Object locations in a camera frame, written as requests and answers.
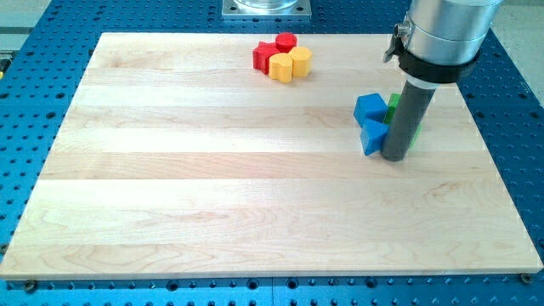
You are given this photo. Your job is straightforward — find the green block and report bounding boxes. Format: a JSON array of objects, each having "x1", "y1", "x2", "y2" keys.
[{"x1": 383, "y1": 93, "x2": 422, "y2": 149}]

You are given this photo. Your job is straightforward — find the light wooden board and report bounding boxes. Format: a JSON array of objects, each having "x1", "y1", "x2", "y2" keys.
[{"x1": 1, "y1": 33, "x2": 542, "y2": 280}]

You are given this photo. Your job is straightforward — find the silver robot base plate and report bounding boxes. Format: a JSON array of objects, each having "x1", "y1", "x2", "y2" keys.
[{"x1": 221, "y1": 0, "x2": 312, "y2": 20}]

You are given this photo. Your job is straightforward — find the blue triangular block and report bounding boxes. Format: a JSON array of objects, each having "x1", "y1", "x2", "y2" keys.
[{"x1": 360, "y1": 119, "x2": 389, "y2": 156}]

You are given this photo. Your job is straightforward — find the yellow hexagon block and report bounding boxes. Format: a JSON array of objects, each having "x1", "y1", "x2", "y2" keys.
[{"x1": 288, "y1": 47, "x2": 313, "y2": 77}]

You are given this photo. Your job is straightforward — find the red star block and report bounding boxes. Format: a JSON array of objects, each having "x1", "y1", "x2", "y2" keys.
[{"x1": 252, "y1": 42, "x2": 281, "y2": 75}]

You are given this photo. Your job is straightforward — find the blue perforated metal table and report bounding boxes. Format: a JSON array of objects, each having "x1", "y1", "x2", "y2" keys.
[{"x1": 1, "y1": 1, "x2": 543, "y2": 305}]

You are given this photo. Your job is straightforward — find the yellow heart block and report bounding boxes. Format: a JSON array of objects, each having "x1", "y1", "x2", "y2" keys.
[{"x1": 269, "y1": 53, "x2": 292, "y2": 83}]

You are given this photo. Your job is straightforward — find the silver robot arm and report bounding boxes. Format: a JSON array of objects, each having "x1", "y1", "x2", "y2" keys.
[{"x1": 382, "y1": 0, "x2": 502, "y2": 88}]

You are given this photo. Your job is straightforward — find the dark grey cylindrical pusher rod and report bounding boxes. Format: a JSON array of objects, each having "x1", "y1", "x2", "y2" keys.
[{"x1": 381, "y1": 77, "x2": 439, "y2": 162}]

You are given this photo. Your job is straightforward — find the blue cube block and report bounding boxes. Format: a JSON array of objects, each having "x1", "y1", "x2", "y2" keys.
[{"x1": 354, "y1": 93, "x2": 388, "y2": 127}]

